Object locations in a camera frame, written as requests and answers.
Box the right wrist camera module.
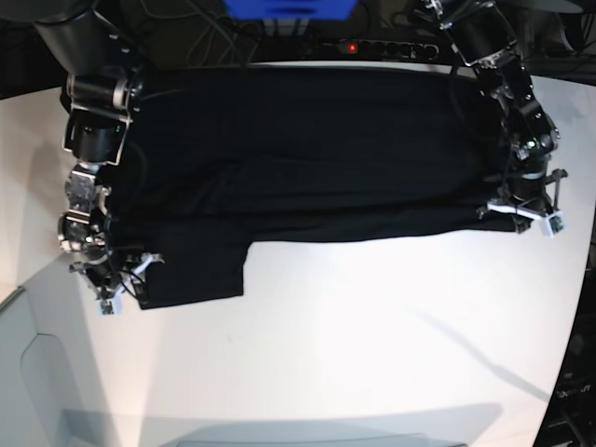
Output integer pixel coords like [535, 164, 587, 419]
[96, 296, 123, 317]

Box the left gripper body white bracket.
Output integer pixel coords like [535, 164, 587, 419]
[477, 169, 568, 233]

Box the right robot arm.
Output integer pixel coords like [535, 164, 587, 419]
[34, 1, 162, 313]

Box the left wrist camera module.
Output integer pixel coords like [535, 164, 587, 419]
[540, 210, 566, 238]

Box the white power strip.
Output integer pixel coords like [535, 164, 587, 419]
[318, 40, 440, 62]

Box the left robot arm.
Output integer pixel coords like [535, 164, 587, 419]
[424, 1, 567, 237]

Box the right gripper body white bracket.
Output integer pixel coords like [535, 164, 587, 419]
[68, 251, 165, 304]

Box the black T-shirt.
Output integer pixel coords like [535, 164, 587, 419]
[102, 68, 515, 309]

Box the blue box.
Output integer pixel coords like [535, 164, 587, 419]
[223, 0, 358, 20]

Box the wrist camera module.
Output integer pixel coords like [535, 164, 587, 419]
[540, 210, 566, 238]
[96, 296, 123, 317]

